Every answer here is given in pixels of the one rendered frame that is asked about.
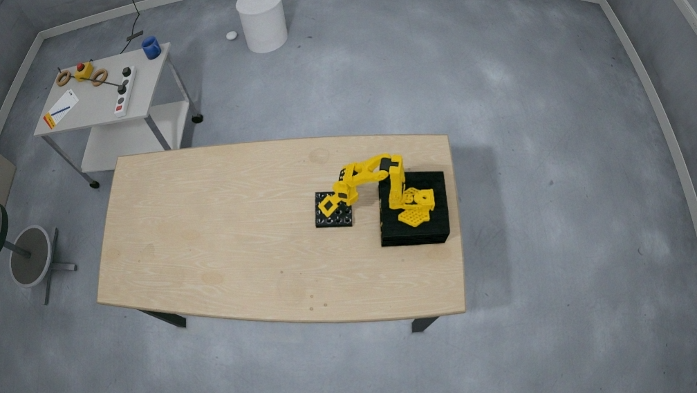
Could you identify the black control panel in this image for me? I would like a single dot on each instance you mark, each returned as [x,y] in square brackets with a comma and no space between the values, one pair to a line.
[340,217]

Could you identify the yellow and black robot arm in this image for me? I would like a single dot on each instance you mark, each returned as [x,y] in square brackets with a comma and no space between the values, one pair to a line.
[422,201]

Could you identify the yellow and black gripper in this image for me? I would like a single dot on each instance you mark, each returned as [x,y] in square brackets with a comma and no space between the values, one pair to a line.
[329,204]

